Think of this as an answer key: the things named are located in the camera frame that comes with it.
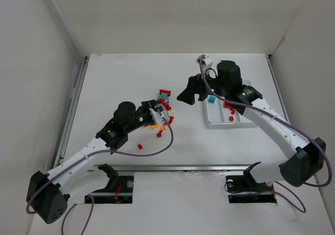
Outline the teal and red square brick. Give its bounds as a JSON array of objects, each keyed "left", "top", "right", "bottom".
[{"left": 208, "top": 96, "right": 216, "bottom": 104}]

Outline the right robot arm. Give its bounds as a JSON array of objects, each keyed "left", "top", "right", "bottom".
[{"left": 177, "top": 55, "right": 332, "bottom": 187}]

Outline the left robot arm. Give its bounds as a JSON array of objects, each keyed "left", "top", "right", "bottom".
[{"left": 26, "top": 99, "right": 170, "bottom": 224}]

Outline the teal frog printed brick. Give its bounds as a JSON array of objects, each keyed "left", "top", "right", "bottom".
[{"left": 157, "top": 93, "right": 170, "bottom": 103}]

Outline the red arch brick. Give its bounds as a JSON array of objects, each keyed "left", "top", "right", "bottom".
[{"left": 159, "top": 89, "right": 171, "bottom": 96}]

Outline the white divided tray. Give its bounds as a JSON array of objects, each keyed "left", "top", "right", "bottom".
[{"left": 203, "top": 95, "right": 256, "bottom": 129}]

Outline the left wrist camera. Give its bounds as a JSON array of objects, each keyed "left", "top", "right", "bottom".
[{"left": 149, "top": 106, "right": 170, "bottom": 125}]

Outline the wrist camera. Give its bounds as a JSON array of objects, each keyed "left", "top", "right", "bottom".
[
  {"left": 149, "top": 106, "right": 170, "bottom": 125},
  {"left": 196, "top": 54, "right": 213, "bottom": 70}
]

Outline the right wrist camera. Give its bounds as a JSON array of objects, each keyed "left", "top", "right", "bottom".
[{"left": 196, "top": 54, "right": 213, "bottom": 70}]

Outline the aluminium frame rail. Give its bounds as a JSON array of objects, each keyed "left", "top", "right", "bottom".
[{"left": 52, "top": 164, "right": 296, "bottom": 172}]

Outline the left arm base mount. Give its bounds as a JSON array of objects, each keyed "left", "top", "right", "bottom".
[{"left": 90, "top": 164, "right": 135, "bottom": 204}]

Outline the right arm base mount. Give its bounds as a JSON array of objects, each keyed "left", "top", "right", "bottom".
[{"left": 224, "top": 162, "right": 277, "bottom": 204}]

